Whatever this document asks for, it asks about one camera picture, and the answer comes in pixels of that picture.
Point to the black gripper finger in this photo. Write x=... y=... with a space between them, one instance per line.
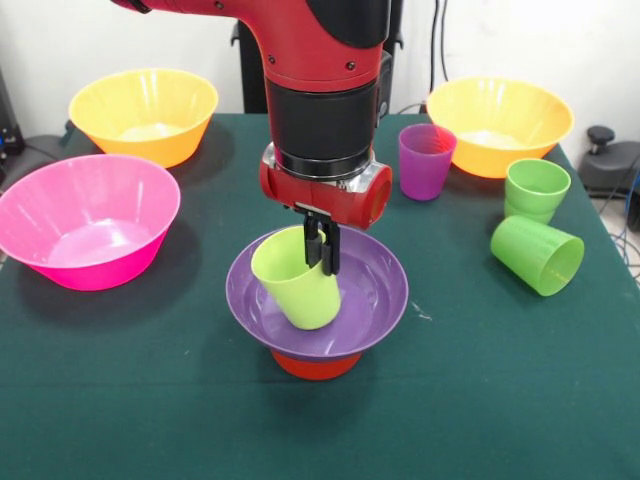
x=332 y=250
x=312 y=240

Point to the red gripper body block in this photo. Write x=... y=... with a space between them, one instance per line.
x=325 y=200

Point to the green plastic cup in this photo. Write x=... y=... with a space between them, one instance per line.
x=300 y=295
x=535 y=255
x=535 y=195

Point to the purple plastic bowl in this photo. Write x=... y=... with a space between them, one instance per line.
x=375 y=300

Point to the small red plastic bowl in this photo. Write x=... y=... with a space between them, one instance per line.
x=315 y=370

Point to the large orange plastic bowl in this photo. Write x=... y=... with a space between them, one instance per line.
x=145 y=110
x=500 y=110

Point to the large pink plastic bowl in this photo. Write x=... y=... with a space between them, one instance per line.
x=85 y=250

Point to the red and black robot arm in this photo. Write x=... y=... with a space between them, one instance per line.
x=320 y=115

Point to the purple plastic cup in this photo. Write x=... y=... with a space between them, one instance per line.
x=420 y=170

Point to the dark green table cloth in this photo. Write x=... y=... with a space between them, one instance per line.
x=150 y=400

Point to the grey round stand base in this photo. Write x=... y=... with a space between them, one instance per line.
x=42 y=147

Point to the black knobbed stand base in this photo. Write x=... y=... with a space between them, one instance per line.
x=615 y=165

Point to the black equipment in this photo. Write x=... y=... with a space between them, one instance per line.
x=10 y=115

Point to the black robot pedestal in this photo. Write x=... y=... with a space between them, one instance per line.
x=252 y=75

